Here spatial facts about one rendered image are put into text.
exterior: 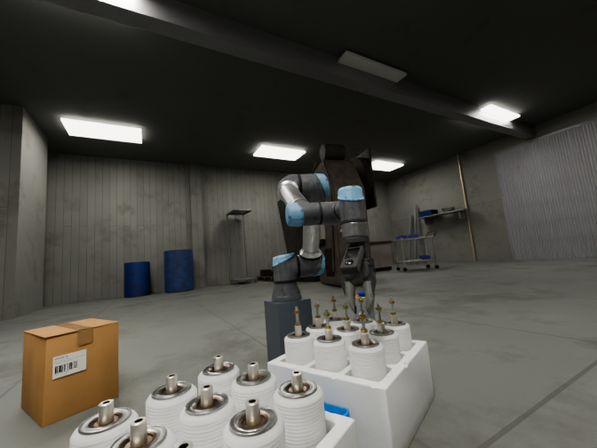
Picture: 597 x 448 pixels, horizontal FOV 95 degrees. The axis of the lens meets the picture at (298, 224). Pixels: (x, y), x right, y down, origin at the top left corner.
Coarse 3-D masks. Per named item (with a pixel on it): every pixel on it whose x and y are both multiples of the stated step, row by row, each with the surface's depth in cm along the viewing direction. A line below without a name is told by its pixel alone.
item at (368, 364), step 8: (352, 352) 73; (360, 352) 71; (368, 352) 71; (376, 352) 71; (384, 352) 73; (352, 360) 73; (360, 360) 71; (368, 360) 70; (376, 360) 71; (384, 360) 72; (352, 368) 73; (360, 368) 71; (368, 368) 70; (376, 368) 70; (384, 368) 72; (352, 376) 74; (360, 376) 71; (368, 376) 70; (376, 376) 70; (384, 376) 71
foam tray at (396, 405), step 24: (408, 360) 79; (336, 384) 72; (360, 384) 68; (384, 384) 66; (408, 384) 75; (432, 384) 92; (360, 408) 68; (384, 408) 64; (408, 408) 73; (360, 432) 67; (384, 432) 64; (408, 432) 70
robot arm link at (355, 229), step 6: (354, 222) 77; (360, 222) 78; (366, 222) 79; (342, 228) 80; (348, 228) 78; (354, 228) 77; (360, 228) 77; (366, 228) 79; (342, 234) 80; (348, 234) 78; (354, 234) 77; (360, 234) 77; (366, 234) 78
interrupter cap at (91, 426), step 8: (120, 408) 50; (128, 408) 50; (96, 416) 48; (120, 416) 48; (128, 416) 47; (80, 424) 46; (88, 424) 46; (96, 424) 46; (112, 424) 45; (120, 424) 45; (80, 432) 44; (88, 432) 43; (96, 432) 43
